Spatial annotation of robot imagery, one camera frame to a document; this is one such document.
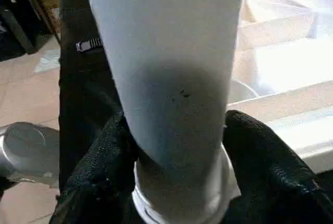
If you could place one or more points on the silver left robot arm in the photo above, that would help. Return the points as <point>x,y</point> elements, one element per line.
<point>28,151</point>

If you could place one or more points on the white plastic table top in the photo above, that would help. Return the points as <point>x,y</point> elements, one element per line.
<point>286,57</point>

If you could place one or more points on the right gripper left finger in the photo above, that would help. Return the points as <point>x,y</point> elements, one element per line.
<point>99,182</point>

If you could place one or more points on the white plastic table leg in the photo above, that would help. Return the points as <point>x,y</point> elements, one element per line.
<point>171,68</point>

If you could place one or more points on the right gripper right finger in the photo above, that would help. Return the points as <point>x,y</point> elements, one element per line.
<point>270,177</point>

